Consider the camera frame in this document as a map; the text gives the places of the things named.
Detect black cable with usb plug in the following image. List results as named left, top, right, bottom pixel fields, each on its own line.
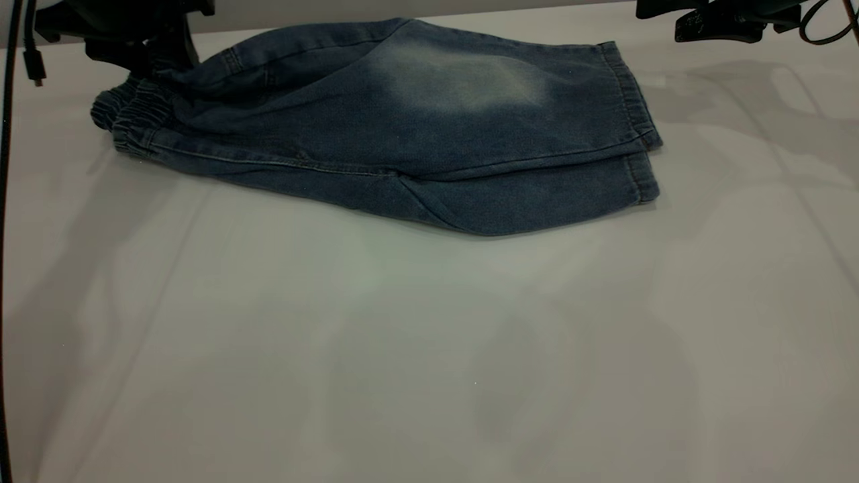
left=23, top=0, right=46, bottom=87

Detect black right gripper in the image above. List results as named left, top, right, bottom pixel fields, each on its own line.
left=636, top=0, right=806, bottom=42

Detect blue denim shorts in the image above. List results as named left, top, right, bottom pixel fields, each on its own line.
left=91, top=18, right=664, bottom=237

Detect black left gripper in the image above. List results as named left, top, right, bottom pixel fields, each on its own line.
left=34, top=0, right=215, bottom=73

